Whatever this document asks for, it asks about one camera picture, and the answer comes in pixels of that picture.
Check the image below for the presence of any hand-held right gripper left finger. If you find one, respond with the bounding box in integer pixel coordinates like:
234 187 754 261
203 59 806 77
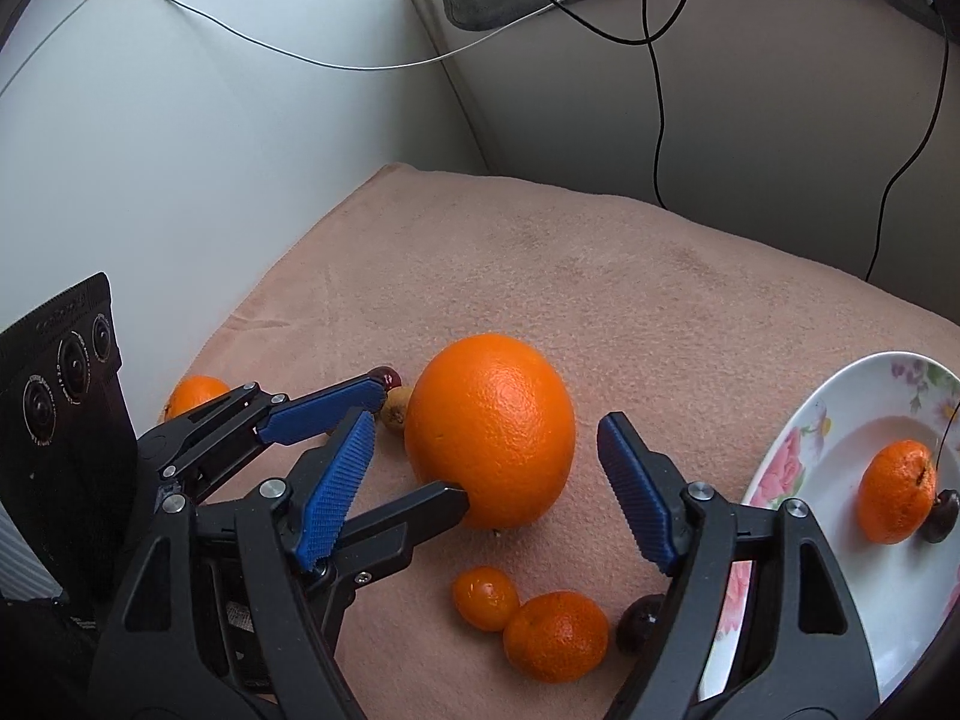
91 411 376 720

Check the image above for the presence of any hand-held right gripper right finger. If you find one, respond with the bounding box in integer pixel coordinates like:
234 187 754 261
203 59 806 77
598 412 882 720

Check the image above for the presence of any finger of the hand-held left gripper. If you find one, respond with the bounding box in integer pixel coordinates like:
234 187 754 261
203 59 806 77
139 371 391 502
316 481 472 640

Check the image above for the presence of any brown kiwi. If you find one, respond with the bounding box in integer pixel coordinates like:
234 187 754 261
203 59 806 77
379 386 413 434

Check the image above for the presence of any large orange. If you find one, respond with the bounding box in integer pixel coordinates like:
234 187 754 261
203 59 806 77
403 334 577 531

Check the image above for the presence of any white floral plate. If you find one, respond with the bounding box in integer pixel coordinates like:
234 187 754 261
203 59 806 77
697 351 960 706

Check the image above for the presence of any small tangerine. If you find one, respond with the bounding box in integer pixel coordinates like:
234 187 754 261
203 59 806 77
451 567 521 632

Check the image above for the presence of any white ribbed panel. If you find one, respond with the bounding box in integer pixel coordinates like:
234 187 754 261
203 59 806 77
0 499 68 602

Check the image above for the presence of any pink blanket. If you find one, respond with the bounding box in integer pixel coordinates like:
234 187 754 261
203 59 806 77
135 163 960 720

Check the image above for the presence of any white cable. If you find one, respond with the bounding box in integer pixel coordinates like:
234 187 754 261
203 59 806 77
112 0 706 71

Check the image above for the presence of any black cable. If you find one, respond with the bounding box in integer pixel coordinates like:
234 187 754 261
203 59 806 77
865 7 952 284
459 0 706 212

